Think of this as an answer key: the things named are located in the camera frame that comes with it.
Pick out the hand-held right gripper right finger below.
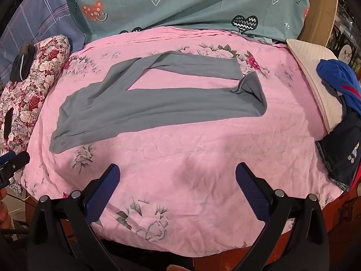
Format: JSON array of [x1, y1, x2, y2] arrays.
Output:
[[231, 162, 331, 271]]

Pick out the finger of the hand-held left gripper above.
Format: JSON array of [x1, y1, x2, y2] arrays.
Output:
[[0, 150, 31, 175]]

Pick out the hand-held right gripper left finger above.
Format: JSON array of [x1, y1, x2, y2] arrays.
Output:
[[27, 163, 122, 271]]

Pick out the grey pants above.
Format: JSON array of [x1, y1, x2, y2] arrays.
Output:
[[49, 50, 268, 154]]

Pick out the black phone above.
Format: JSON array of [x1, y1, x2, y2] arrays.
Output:
[[3, 108, 14, 139]]

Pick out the red floral quilt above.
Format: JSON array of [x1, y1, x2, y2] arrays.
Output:
[[0, 34, 71, 195]]

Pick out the pink floral blanket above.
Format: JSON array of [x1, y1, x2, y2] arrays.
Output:
[[10, 26, 343, 256]]

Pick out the navy cartoon print garment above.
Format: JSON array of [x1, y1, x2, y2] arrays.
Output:
[[315, 102, 361, 191]]

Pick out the black face mask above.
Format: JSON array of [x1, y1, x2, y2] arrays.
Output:
[[11, 42, 36, 82]]

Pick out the cream quilted pillow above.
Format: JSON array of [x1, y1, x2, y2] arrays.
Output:
[[286, 38, 347, 134]]

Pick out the blue plaid pillow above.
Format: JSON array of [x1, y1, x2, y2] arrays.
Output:
[[0, 0, 86, 86]]

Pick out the blue garment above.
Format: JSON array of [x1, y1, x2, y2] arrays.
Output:
[[316, 59, 361, 110]]

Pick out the wooden bed headboard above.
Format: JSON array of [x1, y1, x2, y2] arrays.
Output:
[[299, 0, 339, 48]]

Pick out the teal heart print bedsheet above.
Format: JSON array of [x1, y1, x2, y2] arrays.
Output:
[[65, 0, 312, 45]]

